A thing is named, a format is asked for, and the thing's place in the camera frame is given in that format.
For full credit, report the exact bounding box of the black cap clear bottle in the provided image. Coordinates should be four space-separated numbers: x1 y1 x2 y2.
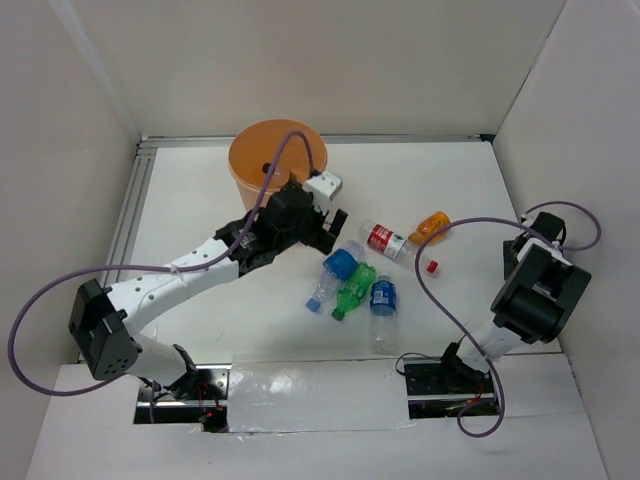
269 166 294 189

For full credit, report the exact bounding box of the red label clear water bottle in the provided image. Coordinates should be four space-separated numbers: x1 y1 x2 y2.
357 220 439 275

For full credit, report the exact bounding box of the green plastic bottle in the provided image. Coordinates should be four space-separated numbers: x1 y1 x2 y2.
331 262 377 321

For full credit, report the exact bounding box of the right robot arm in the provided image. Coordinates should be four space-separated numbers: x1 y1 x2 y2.
436 212 592 392

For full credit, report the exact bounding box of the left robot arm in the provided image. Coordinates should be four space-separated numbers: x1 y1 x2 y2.
69 174 347 399

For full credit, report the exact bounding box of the orange plastic bin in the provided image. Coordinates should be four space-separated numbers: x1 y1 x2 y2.
228 119 328 210

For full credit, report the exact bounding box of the orange juice bottle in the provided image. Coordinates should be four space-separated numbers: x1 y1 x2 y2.
408 211 451 247

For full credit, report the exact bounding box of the blue label bottle white cap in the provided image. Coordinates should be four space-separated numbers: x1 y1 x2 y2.
369 275 399 355

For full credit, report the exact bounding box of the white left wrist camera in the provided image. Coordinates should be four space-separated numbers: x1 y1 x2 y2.
303 171 343 202

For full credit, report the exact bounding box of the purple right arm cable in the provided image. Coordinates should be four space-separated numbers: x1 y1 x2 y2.
414 201 602 438

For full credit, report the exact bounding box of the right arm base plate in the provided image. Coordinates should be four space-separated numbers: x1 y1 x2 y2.
395 352 499 420

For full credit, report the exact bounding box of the aluminium frame rail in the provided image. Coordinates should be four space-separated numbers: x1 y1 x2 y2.
78 133 496 364

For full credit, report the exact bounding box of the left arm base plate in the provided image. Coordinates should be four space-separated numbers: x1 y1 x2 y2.
133 364 231 433

